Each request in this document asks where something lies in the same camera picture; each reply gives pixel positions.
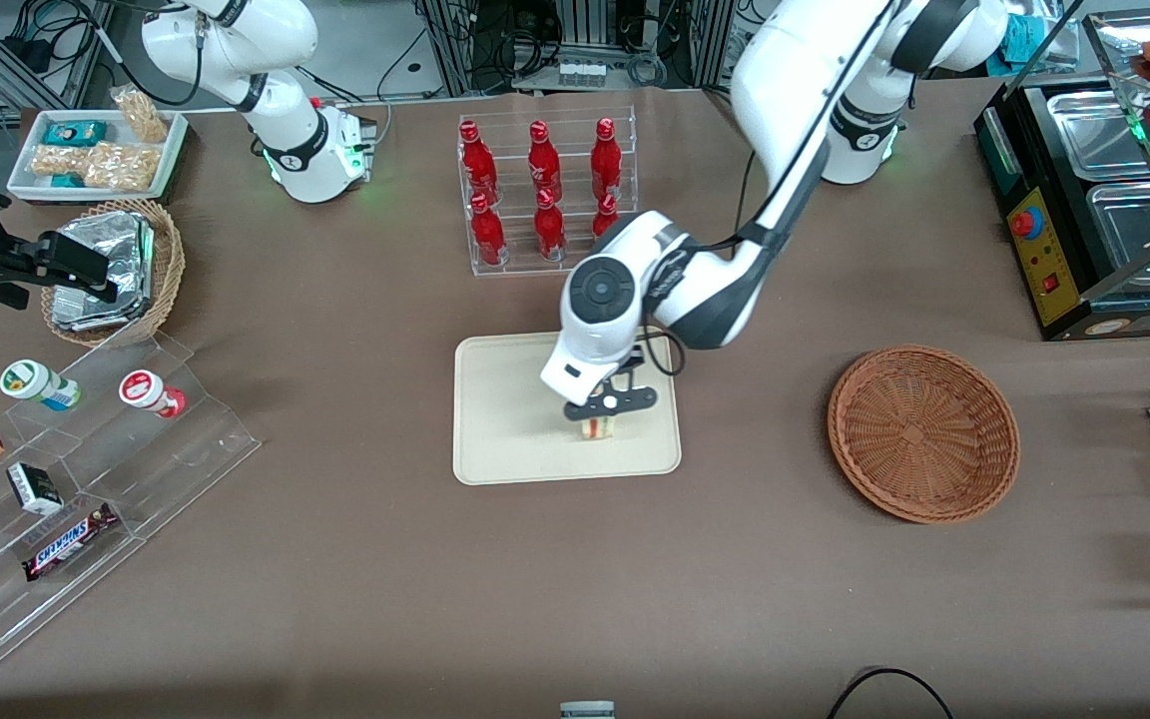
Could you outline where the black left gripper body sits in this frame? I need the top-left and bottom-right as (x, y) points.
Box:
(563, 359), (658, 422)

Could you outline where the tan wicker basket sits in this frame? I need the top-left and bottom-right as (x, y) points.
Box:
(41, 198), (187, 349)

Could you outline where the white rectangular snack tray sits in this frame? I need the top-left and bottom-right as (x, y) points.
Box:
(6, 108), (190, 204)

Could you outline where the beige rectangular tray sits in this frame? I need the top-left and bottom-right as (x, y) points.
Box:
(452, 326), (683, 486)

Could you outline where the round brown wicker basket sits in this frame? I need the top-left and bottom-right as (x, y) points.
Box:
(827, 345), (1021, 525)

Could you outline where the silver foil wrapped pack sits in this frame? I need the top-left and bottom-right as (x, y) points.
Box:
(84, 212), (156, 296)
(51, 285), (153, 333)

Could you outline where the clear bag of nuts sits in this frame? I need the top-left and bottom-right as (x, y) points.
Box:
(31, 145), (87, 179)
(111, 86), (170, 144)
(84, 142), (162, 193)

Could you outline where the red lid yogurt cup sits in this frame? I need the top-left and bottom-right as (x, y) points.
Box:
(119, 369), (188, 419)

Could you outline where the green lid yogurt cup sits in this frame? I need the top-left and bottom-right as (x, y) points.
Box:
(0, 359), (83, 412)

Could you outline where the clear acrylic bottle rack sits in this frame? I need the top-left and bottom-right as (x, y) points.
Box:
(456, 105), (640, 278)

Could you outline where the clear acrylic tiered stand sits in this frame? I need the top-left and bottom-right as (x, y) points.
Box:
(0, 332), (263, 680)

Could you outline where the small black white box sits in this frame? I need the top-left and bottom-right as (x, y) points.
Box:
(6, 461), (65, 516)

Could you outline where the snickers chocolate bar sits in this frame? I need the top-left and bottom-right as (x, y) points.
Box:
(22, 502), (121, 582)

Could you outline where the black food warmer appliance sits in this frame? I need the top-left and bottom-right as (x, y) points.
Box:
(972, 10), (1150, 343)

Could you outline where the steel warmer pan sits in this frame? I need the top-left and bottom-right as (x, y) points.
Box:
(1046, 88), (1150, 183)
(1084, 182), (1150, 293)

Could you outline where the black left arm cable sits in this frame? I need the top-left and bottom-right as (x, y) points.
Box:
(638, 316), (689, 378)

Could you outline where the aluminium frame rack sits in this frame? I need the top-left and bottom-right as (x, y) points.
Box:
(415, 0), (736, 93)

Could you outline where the black cable loop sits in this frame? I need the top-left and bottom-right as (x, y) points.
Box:
(828, 667), (955, 719)

